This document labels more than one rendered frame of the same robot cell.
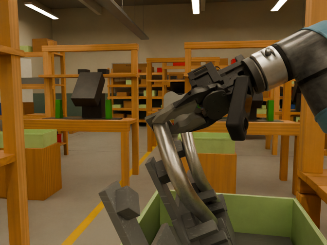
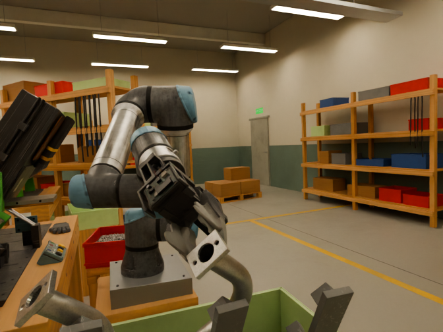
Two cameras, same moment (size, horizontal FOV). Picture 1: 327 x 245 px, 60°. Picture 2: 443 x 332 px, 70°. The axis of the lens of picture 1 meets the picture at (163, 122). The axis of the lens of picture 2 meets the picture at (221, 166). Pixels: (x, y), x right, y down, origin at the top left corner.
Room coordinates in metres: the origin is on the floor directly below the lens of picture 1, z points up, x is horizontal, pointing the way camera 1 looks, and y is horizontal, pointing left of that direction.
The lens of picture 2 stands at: (0.74, 0.37, 1.35)
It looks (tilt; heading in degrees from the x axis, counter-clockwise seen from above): 4 degrees down; 239
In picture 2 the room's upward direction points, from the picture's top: 3 degrees counter-clockwise
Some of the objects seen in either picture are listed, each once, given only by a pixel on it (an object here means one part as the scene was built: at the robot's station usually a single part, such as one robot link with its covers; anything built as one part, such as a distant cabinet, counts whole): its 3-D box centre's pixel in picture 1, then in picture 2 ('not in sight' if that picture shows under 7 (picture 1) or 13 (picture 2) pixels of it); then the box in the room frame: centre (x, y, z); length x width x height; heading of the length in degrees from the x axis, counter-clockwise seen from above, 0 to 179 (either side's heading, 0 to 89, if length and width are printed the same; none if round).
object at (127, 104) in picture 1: (148, 96); not in sight; (10.73, 0.58, 1.11); 3.01 x 0.54 x 2.23; 82
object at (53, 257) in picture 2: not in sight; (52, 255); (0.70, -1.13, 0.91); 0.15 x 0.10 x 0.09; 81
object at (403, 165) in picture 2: not in sight; (362, 151); (-4.60, -3.41, 1.10); 3.01 x 0.55 x 2.20; 82
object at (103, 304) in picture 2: not in sight; (144, 291); (0.43, -0.74, 0.83); 0.32 x 0.32 x 0.04; 78
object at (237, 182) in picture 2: not in sight; (232, 183); (-3.44, -6.19, 0.37); 1.20 x 0.80 x 0.74; 0
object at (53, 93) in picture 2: not in sight; (66, 162); (0.33, -4.63, 1.19); 2.30 x 0.55 x 2.39; 123
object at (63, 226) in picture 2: not in sight; (59, 228); (0.64, -1.64, 0.91); 0.20 x 0.11 x 0.03; 88
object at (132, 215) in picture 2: not in sight; (143, 224); (0.42, -0.73, 1.08); 0.13 x 0.12 x 0.14; 151
